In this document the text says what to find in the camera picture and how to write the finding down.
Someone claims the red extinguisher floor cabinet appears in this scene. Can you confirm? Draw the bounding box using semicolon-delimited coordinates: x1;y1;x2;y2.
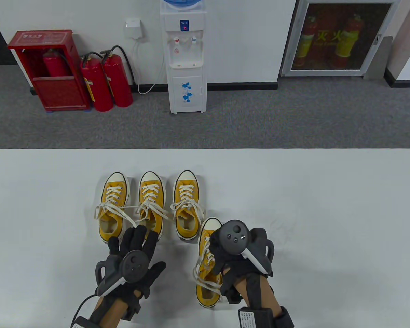
7;30;91;113

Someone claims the yellow shoe with white laces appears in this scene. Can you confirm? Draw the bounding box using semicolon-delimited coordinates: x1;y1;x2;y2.
192;217;226;308
136;171;175;241
171;170;205;241
94;172;140;245

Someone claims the red extinguisher behind glass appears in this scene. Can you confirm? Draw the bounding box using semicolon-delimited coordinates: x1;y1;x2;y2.
296;15;319;67
335;14;364;69

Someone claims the red fire extinguisher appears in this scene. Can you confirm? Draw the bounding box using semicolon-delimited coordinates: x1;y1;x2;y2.
100;45;136;108
43;49;70;78
79;52;114;112

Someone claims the white water dispenser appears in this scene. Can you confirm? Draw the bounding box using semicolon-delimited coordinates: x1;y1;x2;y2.
160;3;207;115

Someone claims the white power cable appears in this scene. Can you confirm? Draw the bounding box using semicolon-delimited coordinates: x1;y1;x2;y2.
133;39;166;95

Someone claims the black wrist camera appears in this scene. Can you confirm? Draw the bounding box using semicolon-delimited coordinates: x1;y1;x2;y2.
121;297;140;322
220;266;243;304

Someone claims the person's right forearm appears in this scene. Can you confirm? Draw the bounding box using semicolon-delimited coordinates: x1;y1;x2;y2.
232;273;294;328

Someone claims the glass door wall cabinet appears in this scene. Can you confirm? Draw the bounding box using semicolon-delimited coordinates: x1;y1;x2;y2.
280;0;402;77

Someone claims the black cable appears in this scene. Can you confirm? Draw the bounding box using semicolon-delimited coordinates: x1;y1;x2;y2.
70;295;99;328

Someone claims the person's right hand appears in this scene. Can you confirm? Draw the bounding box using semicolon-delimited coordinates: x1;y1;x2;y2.
208;230;274;284

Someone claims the person's left hand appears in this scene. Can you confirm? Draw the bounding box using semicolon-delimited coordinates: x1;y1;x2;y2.
96;225;167;302

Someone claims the gray metal panel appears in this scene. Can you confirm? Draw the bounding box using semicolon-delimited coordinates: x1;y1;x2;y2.
364;35;393;81

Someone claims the person's left forearm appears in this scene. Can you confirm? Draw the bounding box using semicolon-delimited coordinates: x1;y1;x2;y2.
89;294;140;328

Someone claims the white wall box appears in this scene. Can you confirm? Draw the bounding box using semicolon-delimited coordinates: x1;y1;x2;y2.
125;19;147;41

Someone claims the gray tracking controller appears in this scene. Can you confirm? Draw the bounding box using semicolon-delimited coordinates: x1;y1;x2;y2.
96;250;150;297
219;220;275;275

